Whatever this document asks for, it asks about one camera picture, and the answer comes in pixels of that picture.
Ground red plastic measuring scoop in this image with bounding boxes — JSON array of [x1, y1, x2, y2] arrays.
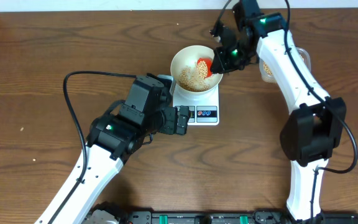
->
[[196, 58, 212, 78]]

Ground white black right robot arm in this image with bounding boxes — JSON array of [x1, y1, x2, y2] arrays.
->
[[210, 1, 349, 223]]

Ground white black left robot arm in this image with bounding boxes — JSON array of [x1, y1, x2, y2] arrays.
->
[[37, 73, 190, 223]]

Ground white digital kitchen scale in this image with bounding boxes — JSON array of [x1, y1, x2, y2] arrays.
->
[[173, 84, 220, 126]]

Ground soybeans in bowl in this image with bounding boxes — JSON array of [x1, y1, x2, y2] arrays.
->
[[178, 65, 210, 92]]

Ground cream round bowl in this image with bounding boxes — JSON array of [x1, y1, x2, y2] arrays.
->
[[170, 45, 223, 93]]

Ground soybeans in container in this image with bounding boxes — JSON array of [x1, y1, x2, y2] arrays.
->
[[259, 50, 311, 82]]

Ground clear plastic container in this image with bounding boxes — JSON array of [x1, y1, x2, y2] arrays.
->
[[259, 46, 311, 84]]

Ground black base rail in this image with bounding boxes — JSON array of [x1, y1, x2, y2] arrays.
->
[[85, 210, 358, 224]]

